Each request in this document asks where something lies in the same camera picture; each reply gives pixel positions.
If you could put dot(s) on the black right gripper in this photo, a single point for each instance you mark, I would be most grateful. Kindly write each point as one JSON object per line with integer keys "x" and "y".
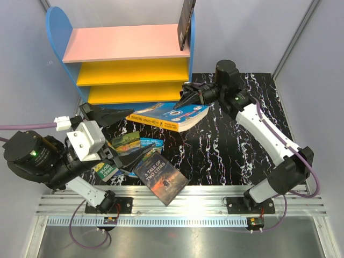
{"x": 192, "y": 94}

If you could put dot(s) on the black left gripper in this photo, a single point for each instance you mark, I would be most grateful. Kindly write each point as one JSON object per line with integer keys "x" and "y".
{"x": 127, "y": 161}

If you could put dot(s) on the blue treehouse paperback book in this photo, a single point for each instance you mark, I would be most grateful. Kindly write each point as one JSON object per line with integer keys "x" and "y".
{"x": 163, "y": 115}

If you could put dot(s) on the dark Tale Of Two Cities book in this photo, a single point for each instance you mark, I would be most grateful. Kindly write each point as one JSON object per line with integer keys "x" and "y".
{"x": 161, "y": 177}

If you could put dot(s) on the dark Three Days To See book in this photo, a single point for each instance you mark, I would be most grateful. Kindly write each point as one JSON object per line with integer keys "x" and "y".
{"x": 185, "y": 21}

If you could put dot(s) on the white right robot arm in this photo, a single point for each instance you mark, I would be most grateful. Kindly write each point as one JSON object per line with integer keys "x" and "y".
{"x": 293, "y": 164}

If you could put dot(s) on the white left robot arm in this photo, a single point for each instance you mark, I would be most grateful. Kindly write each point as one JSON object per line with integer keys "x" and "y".
{"x": 57, "y": 153}

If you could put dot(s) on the blue Animal Farm book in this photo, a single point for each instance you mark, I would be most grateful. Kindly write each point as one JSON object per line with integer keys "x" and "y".
{"x": 126, "y": 144}

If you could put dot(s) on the green 104-Storey Treehouse book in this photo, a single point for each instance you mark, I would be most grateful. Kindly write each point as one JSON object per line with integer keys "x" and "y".
{"x": 105, "y": 171}

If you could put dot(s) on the blue 26-Storey Treehouse book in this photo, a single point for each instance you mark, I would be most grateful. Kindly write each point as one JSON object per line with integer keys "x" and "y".
{"x": 142, "y": 142}

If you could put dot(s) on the black marble pattern mat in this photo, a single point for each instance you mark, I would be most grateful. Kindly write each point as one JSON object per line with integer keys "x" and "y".
{"x": 217, "y": 151}

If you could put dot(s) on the colourful wooden bookshelf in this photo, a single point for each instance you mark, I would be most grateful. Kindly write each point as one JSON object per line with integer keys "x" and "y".
{"x": 123, "y": 67}

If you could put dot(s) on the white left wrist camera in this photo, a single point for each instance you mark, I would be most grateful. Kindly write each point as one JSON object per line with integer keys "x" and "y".
{"x": 86, "y": 141}

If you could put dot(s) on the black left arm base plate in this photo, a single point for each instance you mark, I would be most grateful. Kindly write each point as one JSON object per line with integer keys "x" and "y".
{"x": 121, "y": 205}

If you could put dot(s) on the aluminium mounting rail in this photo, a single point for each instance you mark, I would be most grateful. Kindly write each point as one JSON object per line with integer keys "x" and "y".
{"x": 193, "y": 201}

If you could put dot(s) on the white slotted cable duct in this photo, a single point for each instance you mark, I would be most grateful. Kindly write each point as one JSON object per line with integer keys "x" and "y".
{"x": 147, "y": 221}

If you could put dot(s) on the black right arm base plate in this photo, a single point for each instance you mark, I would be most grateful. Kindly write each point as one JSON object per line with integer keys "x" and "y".
{"x": 237, "y": 205}

